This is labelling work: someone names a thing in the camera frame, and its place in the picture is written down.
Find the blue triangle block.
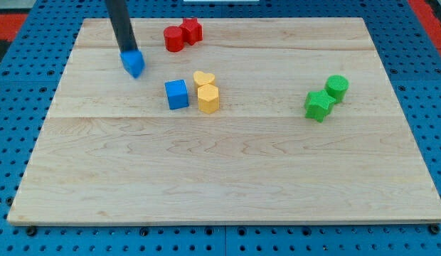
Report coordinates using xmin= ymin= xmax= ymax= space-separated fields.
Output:
xmin=120 ymin=50 xmax=145 ymax=78

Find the blue cube block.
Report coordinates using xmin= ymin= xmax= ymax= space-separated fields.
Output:
xmin=164 ymin=80 xmax=189 ymax=110

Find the light wooden board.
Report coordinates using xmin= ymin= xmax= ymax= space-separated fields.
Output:
xmin=8 ymin=18 xmax=441 ymax=226

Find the yellow hexagon block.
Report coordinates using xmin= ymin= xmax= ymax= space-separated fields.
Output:
xmin=197 ymin=84 xmax=220 ymax=114

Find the yellow heart block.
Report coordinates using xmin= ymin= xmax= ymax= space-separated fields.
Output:
xmin=193 ymin=70 xmax=216 ymax=92

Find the red cylinder block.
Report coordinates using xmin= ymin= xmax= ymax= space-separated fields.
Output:
xmin=163 ymin=26 xmax=184 ymax=52

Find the red star block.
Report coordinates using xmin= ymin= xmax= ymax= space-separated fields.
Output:
xmin=179 ymin=18 xmax=203 ymax=46

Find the green star block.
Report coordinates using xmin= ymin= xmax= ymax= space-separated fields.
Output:
xmin=304 ymin=90 xmax=336 ymax=122

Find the green cylinder block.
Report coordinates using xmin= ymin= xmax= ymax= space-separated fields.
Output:
xmin=324 ymin=75 xmax=349 ymax=104

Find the black cylindrical robot pusher stick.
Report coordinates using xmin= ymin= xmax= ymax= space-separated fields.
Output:
xmin=105 ymin=0 xmax=138 ymax=53

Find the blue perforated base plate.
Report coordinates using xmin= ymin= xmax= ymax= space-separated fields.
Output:
xmin=0 ymin=0 xmax=441 ymax=255

